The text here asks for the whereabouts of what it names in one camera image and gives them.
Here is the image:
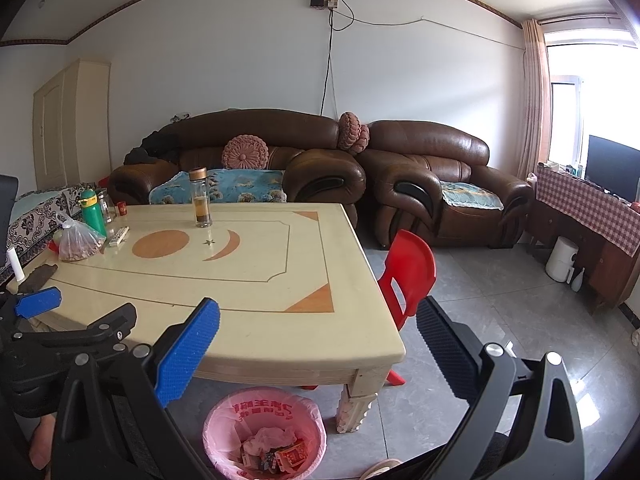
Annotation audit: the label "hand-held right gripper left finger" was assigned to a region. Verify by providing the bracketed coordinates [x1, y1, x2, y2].
[50, 297, 221, 480]

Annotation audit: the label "blue printed sofa cover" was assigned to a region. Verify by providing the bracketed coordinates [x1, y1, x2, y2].
[149, 167, 288, 206]

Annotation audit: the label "blue printed armchair cover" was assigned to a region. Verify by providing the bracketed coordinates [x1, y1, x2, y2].
[439, 181, 505, 211]

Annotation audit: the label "person's left forearm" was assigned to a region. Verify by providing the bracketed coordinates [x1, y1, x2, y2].
[29, 412, 57, 471]

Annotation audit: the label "black television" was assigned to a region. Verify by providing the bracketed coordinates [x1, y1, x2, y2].
[585, 135, 640, 203]

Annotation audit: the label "window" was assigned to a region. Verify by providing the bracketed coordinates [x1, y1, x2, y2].
[542, 25, 640, 176]

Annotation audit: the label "white plastic bag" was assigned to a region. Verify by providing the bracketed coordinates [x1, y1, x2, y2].
[242, 427, 296, 456]

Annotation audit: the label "brown leather armchair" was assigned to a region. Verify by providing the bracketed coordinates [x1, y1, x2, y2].
[355, 120, 533, 250]

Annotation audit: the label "red plastic chair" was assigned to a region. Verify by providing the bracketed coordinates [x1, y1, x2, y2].
[300, 229, 437, 391]

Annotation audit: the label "brown leather sofa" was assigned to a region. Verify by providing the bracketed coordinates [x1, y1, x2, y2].
[107, 108, 367, 231]

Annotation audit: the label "clear bag of nuts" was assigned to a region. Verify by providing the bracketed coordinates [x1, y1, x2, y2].
[54, 212, 107, 262]

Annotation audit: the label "white tube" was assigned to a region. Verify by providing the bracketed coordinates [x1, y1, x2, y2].
[7, 248, 26, 283]

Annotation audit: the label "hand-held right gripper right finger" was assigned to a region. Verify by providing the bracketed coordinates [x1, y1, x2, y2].
[400, 296, 586, 480]

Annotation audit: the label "white round appliance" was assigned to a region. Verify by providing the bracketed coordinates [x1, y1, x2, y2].
[545, 236, 580, 282]

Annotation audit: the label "cream wardrobe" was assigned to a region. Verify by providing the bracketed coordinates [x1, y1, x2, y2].
[32, 58, 112, 191]

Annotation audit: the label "dark clothes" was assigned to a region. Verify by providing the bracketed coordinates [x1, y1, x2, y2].
[124, 130, 182, 166]

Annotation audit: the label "floral patterned bedspread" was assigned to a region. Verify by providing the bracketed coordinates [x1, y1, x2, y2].
[0, 182, 98, 286]

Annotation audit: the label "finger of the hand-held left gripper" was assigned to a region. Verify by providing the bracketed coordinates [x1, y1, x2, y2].
[0, 302, 138, 361]
[0, 286, 63, 328]

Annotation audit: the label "round pink knitted cushion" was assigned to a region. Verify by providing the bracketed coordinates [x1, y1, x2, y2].
[222, 133, 270, 170]

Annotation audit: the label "beige slipper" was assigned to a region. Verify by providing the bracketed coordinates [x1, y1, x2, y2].
[361, 458, 403, 480]

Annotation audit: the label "black hanging cable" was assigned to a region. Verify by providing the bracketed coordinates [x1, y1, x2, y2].
[320, 7, 346, 118]

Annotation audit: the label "beige wooden table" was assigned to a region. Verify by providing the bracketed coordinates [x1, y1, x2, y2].
[5, 203, 407, 433]

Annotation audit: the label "red checked cloth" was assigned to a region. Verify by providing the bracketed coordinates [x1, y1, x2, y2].
[535, 164, 640, 258]

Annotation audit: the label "checkered cloth cabinet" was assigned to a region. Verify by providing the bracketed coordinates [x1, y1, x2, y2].
[525, 170, 640, 316]

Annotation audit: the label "glass tea bottle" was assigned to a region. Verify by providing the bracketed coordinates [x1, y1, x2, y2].
[188, 166, 213, 228]

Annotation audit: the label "trash bin with pink liner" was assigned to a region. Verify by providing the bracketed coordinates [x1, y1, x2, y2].
[202, 386, 327, 480]

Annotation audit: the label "pink curtain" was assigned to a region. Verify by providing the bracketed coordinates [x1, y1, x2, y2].
[517, 19, 552, 178]

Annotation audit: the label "green water bottle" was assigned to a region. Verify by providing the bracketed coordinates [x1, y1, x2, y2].
[80, 189, 108, 238]

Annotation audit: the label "clear glass jar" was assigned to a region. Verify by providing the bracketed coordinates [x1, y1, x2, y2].
[97, 188, 118, 223]

